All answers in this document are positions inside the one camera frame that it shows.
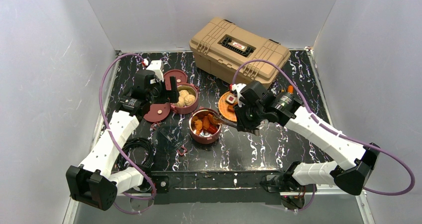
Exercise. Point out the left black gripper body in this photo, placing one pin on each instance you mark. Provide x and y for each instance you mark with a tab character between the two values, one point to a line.
165	91

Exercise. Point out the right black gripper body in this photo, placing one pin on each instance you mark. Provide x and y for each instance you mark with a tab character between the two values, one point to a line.
246	117

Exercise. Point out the steamed bun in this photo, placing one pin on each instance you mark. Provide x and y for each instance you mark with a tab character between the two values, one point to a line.
189	100
180	103
183	93

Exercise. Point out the steamed bun front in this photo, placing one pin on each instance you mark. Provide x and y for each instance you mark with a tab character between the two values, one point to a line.
180	103

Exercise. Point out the fried chicken pieces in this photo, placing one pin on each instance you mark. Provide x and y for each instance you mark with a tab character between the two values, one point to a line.
198	125

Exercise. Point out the red sausage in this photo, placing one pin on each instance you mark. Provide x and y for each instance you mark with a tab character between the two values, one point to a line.
212	129

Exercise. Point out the red steel lunch bowl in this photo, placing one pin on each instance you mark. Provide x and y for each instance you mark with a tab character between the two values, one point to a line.
204	137
193	90

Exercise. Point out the metal food tongs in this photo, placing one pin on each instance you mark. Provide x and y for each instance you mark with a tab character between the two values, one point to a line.
220	120

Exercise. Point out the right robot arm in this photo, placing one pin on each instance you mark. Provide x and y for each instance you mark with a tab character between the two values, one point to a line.
351	164

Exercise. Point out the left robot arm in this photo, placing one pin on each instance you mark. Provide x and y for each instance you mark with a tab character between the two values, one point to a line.
92	181

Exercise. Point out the red lunch box clip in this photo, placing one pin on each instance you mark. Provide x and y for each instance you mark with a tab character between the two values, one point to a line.
182	150

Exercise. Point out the red round lid rear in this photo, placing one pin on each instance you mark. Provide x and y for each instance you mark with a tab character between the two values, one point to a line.
180	76

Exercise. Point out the red round lid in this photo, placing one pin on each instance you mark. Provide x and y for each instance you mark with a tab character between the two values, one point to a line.
180	76
157	112

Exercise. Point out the red round lid front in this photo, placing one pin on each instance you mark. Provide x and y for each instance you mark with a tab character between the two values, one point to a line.
157	112

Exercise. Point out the sushi roll piece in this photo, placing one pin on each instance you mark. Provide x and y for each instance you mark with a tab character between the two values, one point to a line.
231	99

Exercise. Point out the orange green screwdriver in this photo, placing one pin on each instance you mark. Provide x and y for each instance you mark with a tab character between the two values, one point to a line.
290	89

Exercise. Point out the dark transparent round lid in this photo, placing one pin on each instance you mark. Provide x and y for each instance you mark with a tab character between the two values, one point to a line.
167	138

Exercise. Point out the tan plastic toolbox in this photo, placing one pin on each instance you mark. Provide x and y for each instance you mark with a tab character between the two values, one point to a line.
230	52

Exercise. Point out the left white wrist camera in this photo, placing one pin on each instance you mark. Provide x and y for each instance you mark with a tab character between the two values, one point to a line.
156	66

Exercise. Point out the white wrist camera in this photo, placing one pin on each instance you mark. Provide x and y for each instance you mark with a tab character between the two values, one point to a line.
236	90
156	66

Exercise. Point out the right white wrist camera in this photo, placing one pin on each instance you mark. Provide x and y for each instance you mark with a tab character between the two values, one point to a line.
236	90

